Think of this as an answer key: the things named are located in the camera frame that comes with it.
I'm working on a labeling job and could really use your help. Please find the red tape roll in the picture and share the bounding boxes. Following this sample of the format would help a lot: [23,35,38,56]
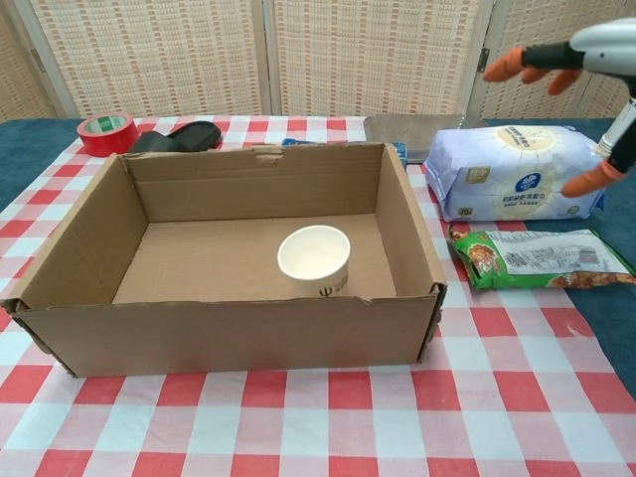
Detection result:
[77,111,140,158]

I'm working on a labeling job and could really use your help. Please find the right silver hand orange fingertips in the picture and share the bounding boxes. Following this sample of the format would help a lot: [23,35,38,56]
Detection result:
[484,17,636,199]

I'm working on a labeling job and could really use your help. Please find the brown cardboard box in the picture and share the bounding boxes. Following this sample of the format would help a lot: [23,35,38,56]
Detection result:
[0,141,448,379]

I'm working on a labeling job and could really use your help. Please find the green snack bag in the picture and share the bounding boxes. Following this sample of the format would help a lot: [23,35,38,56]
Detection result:
[448,223,636,292]

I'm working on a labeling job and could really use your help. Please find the small white paper cup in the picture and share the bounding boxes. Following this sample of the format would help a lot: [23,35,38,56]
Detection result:
[276,225,352,299]

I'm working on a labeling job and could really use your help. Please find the rectangular metal tray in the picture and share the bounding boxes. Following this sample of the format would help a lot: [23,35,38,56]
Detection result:
[364,113,489,163]

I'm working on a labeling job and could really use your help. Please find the black slipper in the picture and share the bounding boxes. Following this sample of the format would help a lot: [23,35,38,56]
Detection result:
[127,120,224,154]

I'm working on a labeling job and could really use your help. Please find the white tissue pack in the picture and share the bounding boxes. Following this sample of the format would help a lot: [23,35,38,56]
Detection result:
[422,123,617,224]

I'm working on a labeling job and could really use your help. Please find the bamboo folding screen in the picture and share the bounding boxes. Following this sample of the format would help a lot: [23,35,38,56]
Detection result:
[0,0,636,120]

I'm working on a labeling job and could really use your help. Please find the red white checkered tablecloth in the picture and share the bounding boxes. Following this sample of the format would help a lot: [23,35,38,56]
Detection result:
[0,114,636,477]

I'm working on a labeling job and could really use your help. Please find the blue rectangular packet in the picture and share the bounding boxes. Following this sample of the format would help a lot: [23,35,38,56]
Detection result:
[281,137,409,165]

